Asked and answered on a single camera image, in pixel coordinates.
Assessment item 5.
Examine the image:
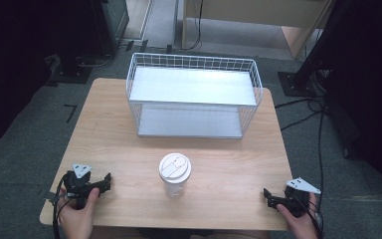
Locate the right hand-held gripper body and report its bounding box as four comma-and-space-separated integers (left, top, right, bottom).
282, 176, 322, 219

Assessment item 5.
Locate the white lidded paper cup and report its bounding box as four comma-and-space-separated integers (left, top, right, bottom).
158, 151, 193, 199

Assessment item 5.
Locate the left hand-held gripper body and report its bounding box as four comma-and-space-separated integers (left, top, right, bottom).
62, 162, 97, 211

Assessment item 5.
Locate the black hanging cable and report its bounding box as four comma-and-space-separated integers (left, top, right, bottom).
180, 0, 205, 53

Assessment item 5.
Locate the dark curtain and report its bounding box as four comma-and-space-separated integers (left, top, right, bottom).
306, 0, 382, 213
0, 0, 96, 151

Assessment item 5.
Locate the person's right hand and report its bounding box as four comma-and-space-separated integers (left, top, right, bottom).
276, 192, 320, 239

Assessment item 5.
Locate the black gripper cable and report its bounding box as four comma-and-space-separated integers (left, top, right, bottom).
288, 189, 325, 239
45, 174, 76, 239

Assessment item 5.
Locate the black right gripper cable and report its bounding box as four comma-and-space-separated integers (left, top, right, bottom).
288, 189, 325, 239

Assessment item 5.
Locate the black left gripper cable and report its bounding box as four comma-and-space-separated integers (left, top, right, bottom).
45, 174, 76, 239

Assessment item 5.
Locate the light wooden desk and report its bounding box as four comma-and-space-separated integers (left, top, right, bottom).
180, 0, 334, 60

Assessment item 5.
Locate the white wire two-tier shelf rack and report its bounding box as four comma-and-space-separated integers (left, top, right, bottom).
125, 52, 265, 140

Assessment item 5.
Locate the black floor cable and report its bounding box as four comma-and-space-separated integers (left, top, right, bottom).
274, 95, 328, 200

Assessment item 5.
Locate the person's left hand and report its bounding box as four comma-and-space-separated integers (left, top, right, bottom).
57, 187, 100, 239

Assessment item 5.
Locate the dark cabinet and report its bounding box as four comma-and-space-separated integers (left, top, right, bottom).
90, 0, 130, 57

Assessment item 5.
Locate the black metal stand base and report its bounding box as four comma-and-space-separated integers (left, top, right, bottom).
45, 53, 95, 88
277, 49, 333, 99

